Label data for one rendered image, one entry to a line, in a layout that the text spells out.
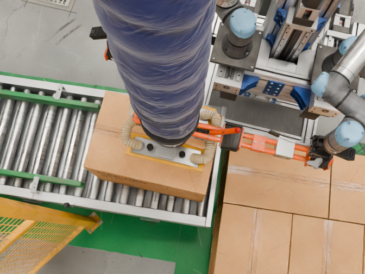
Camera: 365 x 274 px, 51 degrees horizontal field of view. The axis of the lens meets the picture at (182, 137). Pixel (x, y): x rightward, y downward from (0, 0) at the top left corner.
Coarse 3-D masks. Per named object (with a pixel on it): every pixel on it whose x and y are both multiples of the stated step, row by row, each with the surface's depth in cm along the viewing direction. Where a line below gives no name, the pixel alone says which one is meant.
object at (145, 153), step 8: (136, 136) 163; (144, 136) 164; (144, 144) 162; (152, 144) 162; (128, 152) 162; (136, 152) 161; (144, 152) 161; (152, 152) 161; (176, 152) 161; (184, 152) 159; (192, 152) 161; (200, 152) 161; (152, 160) 161; (160, 160) 161; (168, 160) 161; (176, 160) 160; (184, 160) 160; (184, 168) 161; (192, 168) 160; (200, 168) 160
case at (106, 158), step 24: (120, 96) 189; (120, 120) 186; (96, 144) 183; (120, 144) 183; (192, 144) 183; (216, 144) 183; (96, 168) 180; (120, 168) 180; (144, 168) 180; (168, 168) 180; (168, 192) 204; (192, 192) 180
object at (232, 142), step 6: (228, 126) 151; (234, 126) 151; (240, 126) 150; (240, 132) 151; (222, 138) 149; (228, 138) 150; (234, 138) 150; (240, 138) 149; (222, 144) 149; (228, 144) 149; (234, 144) 149; (240, 144) 148; (228, 150) 153; (234, 150) 151
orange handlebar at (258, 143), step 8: (136, 120) 153; (208, 128) 152; (216, 128) 152; (200, 136) 151; (208, 136) 151; (216, 136) 151; (248, 136) 151; (256, 136) 150; (264, 136) 150; (248, 144) 150; (256, 144) 150; (264, 144) 150; (272, 144) 151; (264, 152) 150; (272, 152) 149; (304, 160) 149
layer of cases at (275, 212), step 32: (224, 160) 251; (256, 160) 222; (288, 160) 222; (224, 192) 217; (256, 192) 217; (288, 192) 217; (320, 192) 217; (352, 192) 217; (224, 224) 213; (256, 224) 212; (288, 224) 212; (320, 224) 212; (352, 224) 212; (224, 256) 208; (256, 256) 208; (288, 256) 208; (320, 256) 208; (352, 256) 208
